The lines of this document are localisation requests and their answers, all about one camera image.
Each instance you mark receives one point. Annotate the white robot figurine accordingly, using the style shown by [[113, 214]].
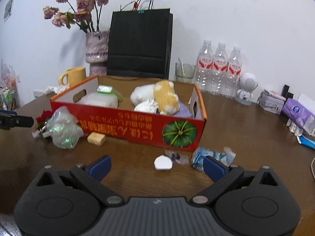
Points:
[[247, 83]]

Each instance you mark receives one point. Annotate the green white packet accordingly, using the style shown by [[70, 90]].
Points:
[[105, 89]]

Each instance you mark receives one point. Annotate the white round case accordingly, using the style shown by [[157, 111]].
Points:
[[162, 162]]

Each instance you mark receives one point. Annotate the blue tube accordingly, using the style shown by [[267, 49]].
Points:
[[307, 142]]

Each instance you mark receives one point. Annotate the yellow white plush toy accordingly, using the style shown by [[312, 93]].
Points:
[[165, 95]]

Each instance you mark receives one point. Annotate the glass cup with spoon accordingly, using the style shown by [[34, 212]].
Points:
[[185, 75]]

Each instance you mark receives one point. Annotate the small clear vials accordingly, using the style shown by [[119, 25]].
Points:
[[294, 127]]

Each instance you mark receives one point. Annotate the rack of small packets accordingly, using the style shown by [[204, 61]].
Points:
[[8, 91]]

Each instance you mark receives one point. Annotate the black paper bag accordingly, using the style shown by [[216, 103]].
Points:
[[139, 44]]

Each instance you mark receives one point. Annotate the clear plastic bag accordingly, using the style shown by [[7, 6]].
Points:
[[64, 130]]

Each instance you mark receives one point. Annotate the purple tissue pack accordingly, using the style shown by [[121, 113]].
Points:
[[296, 111]]

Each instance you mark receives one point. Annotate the dried pink roses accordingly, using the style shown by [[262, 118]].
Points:
[[81, 7]]

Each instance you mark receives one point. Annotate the crumpled white tissue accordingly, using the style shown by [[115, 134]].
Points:
[[57, 89], [146, 107]]

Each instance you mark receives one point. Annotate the wall photo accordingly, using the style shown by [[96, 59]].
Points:
[[9, 7]]

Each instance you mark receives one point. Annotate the purple cloth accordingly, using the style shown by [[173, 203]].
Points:
[[184, 110]]

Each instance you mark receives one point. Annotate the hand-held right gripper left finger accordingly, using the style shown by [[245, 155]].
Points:
[[99, 168]]

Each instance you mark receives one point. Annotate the red cardboard box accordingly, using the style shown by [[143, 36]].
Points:
[[137, 127]]

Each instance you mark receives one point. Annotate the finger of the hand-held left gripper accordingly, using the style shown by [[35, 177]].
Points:
[[18, 122]]

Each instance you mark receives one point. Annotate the yellow mug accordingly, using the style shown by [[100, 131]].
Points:
[[75, 76]]

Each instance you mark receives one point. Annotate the blue white wrapper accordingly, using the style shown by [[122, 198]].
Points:
[[199, 158]]

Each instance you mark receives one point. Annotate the small clear zip bag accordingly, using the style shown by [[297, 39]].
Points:
[[178, 157]]

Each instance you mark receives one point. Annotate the clear water bottle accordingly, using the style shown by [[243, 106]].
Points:
[[203, 71], [218, 73], [233, 76]]

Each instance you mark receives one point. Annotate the pink textured vase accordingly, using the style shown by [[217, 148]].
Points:
[[96, 49]]

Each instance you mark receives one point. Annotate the grey pouch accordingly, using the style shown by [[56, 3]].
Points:
[[270, 103]]

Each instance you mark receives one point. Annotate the white box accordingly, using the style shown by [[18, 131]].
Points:
[[307, 100]]

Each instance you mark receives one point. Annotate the translucent plastic container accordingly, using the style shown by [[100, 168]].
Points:
[[99, 100]]

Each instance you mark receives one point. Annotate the red artificial flower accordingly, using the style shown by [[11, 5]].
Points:
[[44, 118]]

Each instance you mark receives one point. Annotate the black small box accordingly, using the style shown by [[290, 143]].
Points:
[[287, 91]]

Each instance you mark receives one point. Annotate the white power strip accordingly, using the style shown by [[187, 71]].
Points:
[[39, 94]]

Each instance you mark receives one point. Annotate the yellow soap block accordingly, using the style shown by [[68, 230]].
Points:
[[96, 139]]

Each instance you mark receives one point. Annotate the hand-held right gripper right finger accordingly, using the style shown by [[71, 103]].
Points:
[[214, 168]]

